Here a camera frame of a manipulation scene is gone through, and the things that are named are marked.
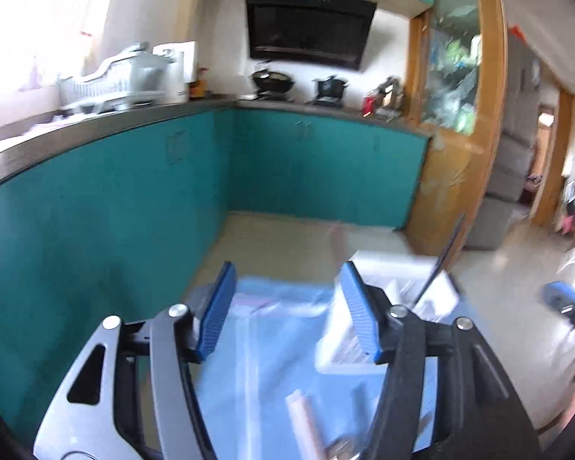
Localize black chopstick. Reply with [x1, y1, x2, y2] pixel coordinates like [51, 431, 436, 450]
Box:
[412, 213, 466, 307]

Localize light pink chopstick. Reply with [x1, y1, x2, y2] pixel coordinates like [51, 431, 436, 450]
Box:
[286, 389, 326, 460]

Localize teal lower kitchen cabinets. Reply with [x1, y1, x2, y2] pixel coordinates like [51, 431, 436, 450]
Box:
[0, 101, 429, 444]

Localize white plastic utensil basket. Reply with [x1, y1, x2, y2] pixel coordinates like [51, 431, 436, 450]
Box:
[314, 249, 461, 376]

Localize blue striped table cloth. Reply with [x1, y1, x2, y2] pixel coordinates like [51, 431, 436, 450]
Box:
[191, 276, 385, 459]

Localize silver refrigerator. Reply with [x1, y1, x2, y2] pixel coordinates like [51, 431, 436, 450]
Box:
[465, 34, 541, 250]

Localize stainless steel pressure cooker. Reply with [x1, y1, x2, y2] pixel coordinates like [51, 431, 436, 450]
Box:
[375, 76, 404, 118]

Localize wooden glass sliding door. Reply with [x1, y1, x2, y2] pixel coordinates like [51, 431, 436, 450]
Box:
[405, 0, 507, 268]

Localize red bottle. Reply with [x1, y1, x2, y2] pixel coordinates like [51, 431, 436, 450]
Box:
[361, 95, 375, 117]

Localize black cooking pot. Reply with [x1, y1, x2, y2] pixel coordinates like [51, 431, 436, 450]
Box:
[311, 75, 349, 109]

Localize white dish drying rack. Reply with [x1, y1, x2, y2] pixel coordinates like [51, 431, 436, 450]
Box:
[57, 42, 174, 113]

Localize black wok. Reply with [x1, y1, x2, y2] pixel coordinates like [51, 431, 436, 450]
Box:
[250, 69, 295, 101]

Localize black range hood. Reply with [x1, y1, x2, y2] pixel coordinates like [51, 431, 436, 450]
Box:
[245, 0, 377, 71]

